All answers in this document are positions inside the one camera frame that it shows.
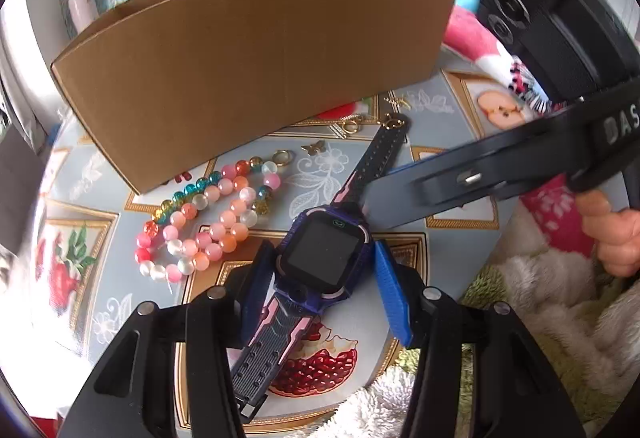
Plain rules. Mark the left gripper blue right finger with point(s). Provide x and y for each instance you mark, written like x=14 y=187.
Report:
x=395 y=302

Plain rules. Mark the grey cardboard panel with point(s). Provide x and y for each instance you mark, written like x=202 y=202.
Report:
x=22 y=170

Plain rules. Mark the brown cardboard box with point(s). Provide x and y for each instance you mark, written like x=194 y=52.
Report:
x=162 y=86

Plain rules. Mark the fluffy green white blanket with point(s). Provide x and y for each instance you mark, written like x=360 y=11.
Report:
x=585 y=320

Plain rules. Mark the person's right hand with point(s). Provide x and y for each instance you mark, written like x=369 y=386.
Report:
x=616 y=234

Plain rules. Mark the purple kids smartwatch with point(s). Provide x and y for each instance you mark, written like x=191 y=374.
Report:
x=315 y=266

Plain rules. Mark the fruit pattern table cloth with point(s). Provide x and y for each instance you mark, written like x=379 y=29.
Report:
x=84 y=258

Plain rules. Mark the pink floral blanket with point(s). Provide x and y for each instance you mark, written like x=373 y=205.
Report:
x=516 y=102

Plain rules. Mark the gold butterfly charm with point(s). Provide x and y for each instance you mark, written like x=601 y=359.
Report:
x=314 y=148

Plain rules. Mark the gold earring charm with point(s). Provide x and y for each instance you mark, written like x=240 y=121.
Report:
x=399 y=103

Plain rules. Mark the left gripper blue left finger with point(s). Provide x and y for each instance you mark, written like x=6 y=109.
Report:
x=254 y=290

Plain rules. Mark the pink rolled mat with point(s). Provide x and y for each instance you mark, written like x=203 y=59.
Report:
x=83 y=13

